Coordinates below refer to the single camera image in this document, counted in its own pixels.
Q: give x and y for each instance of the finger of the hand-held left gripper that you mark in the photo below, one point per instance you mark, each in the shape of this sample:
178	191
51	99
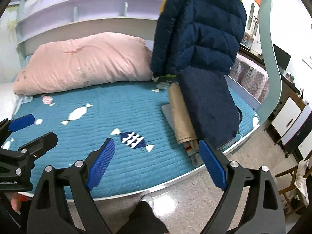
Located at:
41	141
20	123

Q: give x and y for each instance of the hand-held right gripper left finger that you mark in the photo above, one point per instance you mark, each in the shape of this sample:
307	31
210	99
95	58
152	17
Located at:
102	163

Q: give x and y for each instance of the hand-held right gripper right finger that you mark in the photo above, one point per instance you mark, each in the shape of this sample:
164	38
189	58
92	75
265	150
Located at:
213	165

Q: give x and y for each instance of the dark blue jeans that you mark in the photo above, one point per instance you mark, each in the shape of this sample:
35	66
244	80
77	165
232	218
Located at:
207	107

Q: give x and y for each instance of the person's left hand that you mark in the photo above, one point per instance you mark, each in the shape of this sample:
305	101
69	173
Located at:
15	203

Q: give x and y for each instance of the teal quilted blanket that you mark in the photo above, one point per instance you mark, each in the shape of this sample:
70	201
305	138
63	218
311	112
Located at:
85	136

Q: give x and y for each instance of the person's white shoe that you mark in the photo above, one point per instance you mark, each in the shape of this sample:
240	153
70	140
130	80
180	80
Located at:
147	199

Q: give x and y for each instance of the folded beige pants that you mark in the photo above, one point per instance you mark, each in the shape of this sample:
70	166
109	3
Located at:
180	117

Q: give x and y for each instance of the folded grey garment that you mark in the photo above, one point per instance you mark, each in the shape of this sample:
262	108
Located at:
168	113

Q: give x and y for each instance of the person's leg in black pants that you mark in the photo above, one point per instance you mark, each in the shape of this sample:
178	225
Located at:
143	221

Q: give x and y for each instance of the wooden chair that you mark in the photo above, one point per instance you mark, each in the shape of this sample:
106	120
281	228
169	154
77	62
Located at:
292	175

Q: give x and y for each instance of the pink pillow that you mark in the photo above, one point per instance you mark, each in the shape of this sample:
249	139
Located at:
85	61

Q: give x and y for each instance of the white cabinet door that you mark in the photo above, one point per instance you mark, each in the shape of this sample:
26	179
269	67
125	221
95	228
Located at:
287	114

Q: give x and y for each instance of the white and brown cabinet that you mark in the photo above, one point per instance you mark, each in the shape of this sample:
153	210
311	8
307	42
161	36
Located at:
298	134

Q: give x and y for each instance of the white cloth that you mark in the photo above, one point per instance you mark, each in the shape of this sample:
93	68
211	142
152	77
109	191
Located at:
303	178

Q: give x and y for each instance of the pink checked bed cushion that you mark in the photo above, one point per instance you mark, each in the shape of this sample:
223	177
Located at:
251	78

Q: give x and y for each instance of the dark wooden desk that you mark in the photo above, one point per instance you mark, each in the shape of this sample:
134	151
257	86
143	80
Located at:
290	87

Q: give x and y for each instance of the black monitor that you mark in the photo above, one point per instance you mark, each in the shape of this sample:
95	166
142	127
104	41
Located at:
281	56

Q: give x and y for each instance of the navy and yellow puffer jacket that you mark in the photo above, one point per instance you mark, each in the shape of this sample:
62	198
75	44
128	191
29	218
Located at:
202	29

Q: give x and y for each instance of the lavender bed headboard shelf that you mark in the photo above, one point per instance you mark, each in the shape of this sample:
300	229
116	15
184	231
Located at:
97	4

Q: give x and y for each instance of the white glass cabinet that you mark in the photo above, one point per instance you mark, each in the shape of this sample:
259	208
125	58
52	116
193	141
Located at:
251	22

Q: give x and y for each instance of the light teal bed post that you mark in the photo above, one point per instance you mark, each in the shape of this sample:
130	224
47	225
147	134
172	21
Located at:
267	29

